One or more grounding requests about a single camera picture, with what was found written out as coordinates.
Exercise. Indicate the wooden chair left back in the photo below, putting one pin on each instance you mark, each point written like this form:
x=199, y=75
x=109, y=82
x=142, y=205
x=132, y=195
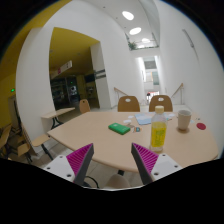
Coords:
x=128, y=104

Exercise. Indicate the large wooden table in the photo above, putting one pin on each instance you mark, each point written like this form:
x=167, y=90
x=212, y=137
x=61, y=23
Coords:
x=112, y=149

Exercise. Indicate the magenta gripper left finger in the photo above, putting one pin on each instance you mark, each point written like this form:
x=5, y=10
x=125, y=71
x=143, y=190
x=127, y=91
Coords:
x=79, y=161

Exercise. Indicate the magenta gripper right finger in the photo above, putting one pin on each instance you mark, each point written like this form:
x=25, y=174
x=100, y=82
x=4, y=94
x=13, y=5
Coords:
x=145, y=160

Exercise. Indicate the wooden chair by side table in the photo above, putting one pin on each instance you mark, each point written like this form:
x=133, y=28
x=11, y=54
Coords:
x=84, y=106

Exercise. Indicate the white paper cup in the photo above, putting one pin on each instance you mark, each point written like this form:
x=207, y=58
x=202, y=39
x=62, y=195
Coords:
x=184, y=117

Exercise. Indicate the yellow drink bottle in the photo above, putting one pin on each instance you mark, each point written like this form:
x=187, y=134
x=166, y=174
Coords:
x=158, y=129

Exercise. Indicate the wooden chair far left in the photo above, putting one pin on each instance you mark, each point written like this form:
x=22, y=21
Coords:
x=38, y=142

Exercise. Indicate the chair under table front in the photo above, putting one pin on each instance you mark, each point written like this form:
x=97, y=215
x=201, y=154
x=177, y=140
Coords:
x=117, y=182

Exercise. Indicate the red round coaster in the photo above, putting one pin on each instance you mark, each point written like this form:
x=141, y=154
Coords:
x=201, y=126

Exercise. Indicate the wooden chair right back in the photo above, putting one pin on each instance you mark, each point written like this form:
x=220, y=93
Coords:
x=161, y=100

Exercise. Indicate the small white packet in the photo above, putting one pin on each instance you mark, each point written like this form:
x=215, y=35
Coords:
x=127, y=121

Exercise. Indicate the small colourful item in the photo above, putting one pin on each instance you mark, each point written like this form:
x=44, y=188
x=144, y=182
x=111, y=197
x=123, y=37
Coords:
x=136, y=129

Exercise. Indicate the small wooden side table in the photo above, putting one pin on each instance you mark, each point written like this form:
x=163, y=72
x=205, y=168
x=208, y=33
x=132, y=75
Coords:
x=55, y=114

